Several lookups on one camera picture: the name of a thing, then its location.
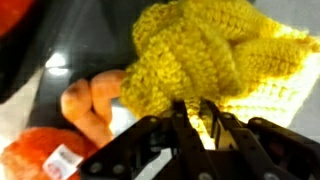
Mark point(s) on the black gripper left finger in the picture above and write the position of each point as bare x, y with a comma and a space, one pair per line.
160, 150

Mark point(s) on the yellow knitted cloth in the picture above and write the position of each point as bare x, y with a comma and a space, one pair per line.
186, 60

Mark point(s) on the orange ball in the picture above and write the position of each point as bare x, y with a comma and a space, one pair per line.
11, 13

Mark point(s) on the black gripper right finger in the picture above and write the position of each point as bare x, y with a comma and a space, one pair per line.
266, 150

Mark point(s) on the orange plush toy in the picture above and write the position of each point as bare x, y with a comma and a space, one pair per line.
83, 110

